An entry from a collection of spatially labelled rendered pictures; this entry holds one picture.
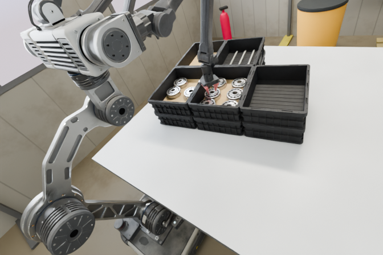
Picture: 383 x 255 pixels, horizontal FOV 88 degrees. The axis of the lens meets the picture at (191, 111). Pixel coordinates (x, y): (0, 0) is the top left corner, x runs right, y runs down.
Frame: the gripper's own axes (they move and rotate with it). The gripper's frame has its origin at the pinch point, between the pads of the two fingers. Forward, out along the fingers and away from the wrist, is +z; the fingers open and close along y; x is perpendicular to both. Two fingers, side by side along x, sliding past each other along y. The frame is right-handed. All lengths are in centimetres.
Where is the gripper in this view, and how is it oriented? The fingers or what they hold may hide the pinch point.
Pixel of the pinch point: (211, 91)
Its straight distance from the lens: 126.9
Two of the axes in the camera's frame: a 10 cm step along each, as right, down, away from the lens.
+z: 2.5, 7.4, 6.2
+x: 3.3, 5.4, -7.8
